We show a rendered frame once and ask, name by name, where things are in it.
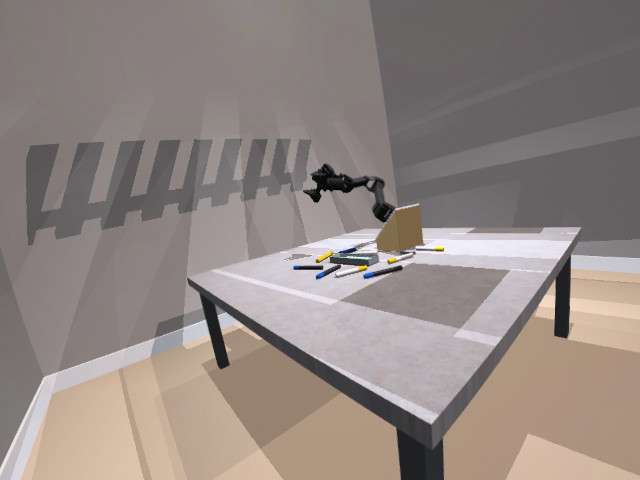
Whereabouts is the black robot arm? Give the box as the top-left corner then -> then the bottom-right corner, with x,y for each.
331,172 -> 396,222

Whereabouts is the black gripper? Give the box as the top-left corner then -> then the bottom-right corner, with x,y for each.
303,164 -> 337,202

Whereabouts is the black pen with blue cap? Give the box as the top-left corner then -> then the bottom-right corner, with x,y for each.
363,265 -> 403,279
316,264 -> 341,279
293,265 -> 324,270

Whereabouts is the white keyboard with letter keys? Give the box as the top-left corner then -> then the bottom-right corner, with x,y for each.
329,253 -> 380,266

